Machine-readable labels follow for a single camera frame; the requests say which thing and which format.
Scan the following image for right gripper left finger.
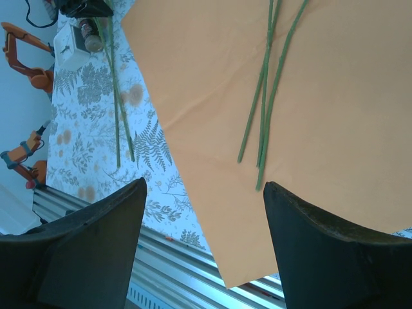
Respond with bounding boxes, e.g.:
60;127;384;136
0;176;148;309

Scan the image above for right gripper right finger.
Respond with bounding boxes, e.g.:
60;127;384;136
263;181;412;309

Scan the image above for orange wrapping paper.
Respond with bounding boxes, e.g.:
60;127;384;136
120;0;412;290

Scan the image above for fake flower bouquet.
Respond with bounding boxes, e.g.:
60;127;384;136
95;0;312;191

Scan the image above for brown spice jar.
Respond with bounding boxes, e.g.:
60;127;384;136
78;18;104;53

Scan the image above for small white cube clock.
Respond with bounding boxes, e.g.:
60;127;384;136
53;24;91;72

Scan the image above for aluminium extrusion base rails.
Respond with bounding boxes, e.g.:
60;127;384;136
32;185;287;309

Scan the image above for floral patterned tablecloth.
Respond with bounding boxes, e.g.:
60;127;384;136
44;0;412;252

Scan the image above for grey slotted cable duct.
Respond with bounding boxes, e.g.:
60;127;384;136
127;283;181;309

